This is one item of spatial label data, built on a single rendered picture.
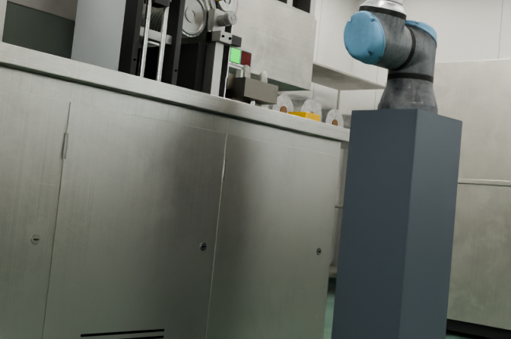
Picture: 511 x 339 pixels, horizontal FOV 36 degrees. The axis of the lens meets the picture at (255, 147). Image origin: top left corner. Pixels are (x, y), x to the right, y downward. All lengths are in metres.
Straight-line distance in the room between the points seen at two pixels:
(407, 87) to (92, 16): 0.91
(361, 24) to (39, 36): 0.99
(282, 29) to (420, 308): 1.55
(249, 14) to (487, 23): 4.26
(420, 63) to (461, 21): 5.20
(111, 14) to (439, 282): 1.13
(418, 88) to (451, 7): 5.31
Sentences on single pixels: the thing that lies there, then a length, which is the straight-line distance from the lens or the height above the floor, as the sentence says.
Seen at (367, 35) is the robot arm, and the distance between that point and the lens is 1.89.
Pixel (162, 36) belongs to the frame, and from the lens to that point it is 2.10.
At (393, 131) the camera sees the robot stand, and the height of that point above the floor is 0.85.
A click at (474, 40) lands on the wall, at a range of 7.09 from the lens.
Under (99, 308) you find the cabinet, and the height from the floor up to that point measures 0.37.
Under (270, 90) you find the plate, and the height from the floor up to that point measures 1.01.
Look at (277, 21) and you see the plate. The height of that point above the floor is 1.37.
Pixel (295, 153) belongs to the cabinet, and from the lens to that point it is 2.27.
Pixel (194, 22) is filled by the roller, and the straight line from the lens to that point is 2.36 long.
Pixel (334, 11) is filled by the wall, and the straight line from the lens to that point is 7.51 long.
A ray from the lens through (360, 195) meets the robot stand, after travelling 1.96.
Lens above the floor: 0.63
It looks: 4 degrees up
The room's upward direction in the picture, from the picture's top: 6 degrees clockwise
